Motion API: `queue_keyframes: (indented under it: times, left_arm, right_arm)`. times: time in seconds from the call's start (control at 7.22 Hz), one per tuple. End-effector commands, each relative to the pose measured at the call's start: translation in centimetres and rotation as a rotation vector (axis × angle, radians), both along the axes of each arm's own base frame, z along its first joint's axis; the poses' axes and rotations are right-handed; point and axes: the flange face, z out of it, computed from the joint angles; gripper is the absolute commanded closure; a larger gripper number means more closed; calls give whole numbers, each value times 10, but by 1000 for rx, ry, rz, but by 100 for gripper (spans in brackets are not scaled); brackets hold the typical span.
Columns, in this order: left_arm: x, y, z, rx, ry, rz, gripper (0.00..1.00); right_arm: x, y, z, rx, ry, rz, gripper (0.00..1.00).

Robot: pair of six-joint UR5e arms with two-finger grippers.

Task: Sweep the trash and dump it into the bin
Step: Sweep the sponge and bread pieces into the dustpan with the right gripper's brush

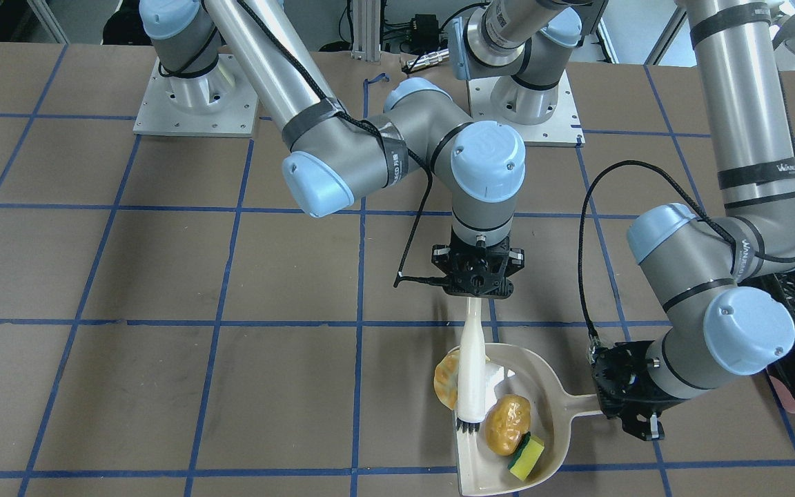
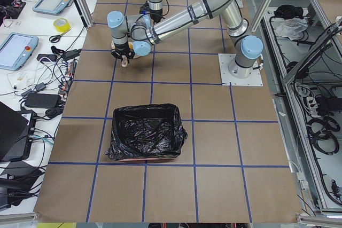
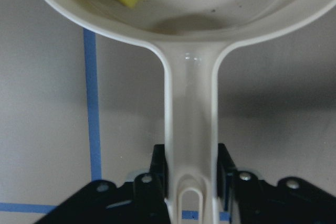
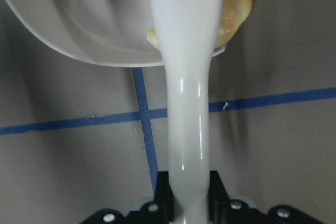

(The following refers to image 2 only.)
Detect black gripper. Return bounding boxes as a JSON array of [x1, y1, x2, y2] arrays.
[[139, 2, 164, 23], [115, 43, 130, 57]]

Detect beige plastic dustpan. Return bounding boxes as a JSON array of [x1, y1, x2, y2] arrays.
[[111, 41, 140, 67]]

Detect black bag lined bin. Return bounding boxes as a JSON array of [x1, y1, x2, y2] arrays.
[[105, 103, 188, 161]]

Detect yellow tape roll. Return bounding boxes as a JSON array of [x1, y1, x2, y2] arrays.
[[53, 18, 71, 33]]

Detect blue teach pendant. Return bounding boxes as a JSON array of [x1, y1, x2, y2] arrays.
[[32, 0, 72, 15], [1, 33, 39, 71]]

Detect black power adapter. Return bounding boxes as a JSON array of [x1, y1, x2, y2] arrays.
[[25, 93, 61, 108]]

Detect black laptop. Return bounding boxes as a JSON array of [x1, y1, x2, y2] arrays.
[[1, 103, 37, 162]]

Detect black handled scissors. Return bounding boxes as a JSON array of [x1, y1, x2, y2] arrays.
[[49, 29, 70, 44]]

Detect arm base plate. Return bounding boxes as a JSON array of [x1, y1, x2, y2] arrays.
[[218, 53, 263, 87]]

